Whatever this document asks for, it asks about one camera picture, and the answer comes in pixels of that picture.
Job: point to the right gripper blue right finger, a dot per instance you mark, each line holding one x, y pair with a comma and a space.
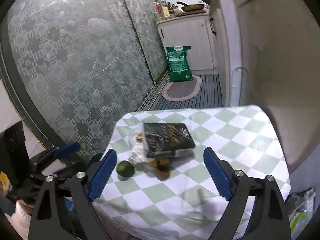
268, 219

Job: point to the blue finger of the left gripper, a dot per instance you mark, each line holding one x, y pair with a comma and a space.
42, 160
92, 161

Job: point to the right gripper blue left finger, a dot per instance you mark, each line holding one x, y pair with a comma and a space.
64, 209

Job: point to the white paper tissue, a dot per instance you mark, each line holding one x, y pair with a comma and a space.
137, 154

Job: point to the brown fruit peel scraps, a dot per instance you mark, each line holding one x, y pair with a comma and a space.
161, 167

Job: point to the black snack packet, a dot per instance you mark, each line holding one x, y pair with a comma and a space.
163, 140

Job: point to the white kitchen cabinet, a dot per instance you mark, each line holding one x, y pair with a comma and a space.
215, 41

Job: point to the person's left hand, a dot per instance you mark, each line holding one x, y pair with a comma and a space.
28, 208

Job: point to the plastic bag green items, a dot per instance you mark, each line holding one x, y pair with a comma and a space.
300, 206

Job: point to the green white checkered tablecloth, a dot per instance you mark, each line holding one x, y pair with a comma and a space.
187, 204

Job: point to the patterned glass sliding door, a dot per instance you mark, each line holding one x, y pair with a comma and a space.
86, 66

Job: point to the oval grey floor mat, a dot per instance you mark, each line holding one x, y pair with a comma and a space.
181, 91

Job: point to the green rice bag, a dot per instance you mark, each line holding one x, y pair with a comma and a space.
179, 67

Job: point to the yellow bottle on counter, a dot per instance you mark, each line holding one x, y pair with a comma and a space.
166, 13

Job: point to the frying pan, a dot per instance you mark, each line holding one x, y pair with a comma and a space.
190, 7

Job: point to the silver refrigerator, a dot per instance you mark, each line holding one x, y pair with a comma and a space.
280, 53

